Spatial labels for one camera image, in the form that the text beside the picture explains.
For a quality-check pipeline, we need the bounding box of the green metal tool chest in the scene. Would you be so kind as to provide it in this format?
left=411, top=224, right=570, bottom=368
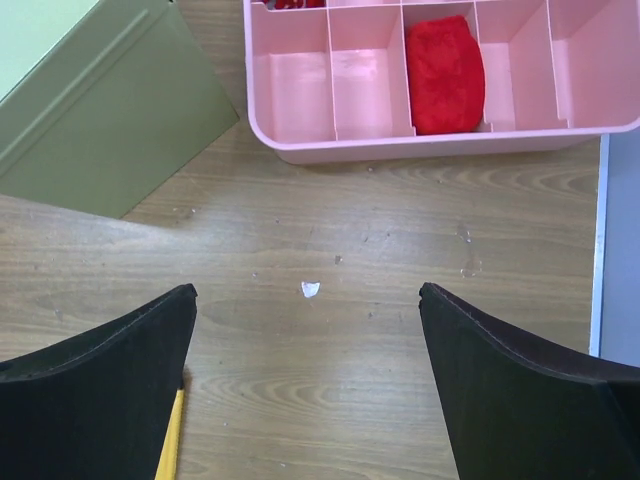
left=1, top=1, right=238, bottom=218

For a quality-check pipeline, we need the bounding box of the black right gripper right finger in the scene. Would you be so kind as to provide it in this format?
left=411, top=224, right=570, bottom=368
left=419, top=283, right=639, bottom=479

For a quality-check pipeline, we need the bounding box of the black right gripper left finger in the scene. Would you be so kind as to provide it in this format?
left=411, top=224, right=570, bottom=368
left=1, top=284, right=197, bottom=479

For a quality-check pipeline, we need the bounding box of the red white striped sock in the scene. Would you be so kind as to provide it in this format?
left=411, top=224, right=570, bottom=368
left=262, top=0, right=326, bottom=10

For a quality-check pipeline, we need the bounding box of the red fuzzy cloth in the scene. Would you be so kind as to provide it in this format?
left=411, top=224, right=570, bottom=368
left=406, top=15, right=485, bottom=135

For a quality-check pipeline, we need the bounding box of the white paper scrap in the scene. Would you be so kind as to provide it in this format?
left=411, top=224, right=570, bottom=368
left=300, top=281, right=321, bottom=299

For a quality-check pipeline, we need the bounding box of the pink plastic divided organizer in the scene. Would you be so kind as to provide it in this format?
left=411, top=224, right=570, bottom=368
left=243, top=0, right=639, bottom=165

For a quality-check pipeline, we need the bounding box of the yellow utility knife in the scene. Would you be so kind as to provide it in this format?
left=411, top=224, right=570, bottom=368
left=155, top=383, right=185, bottom=480

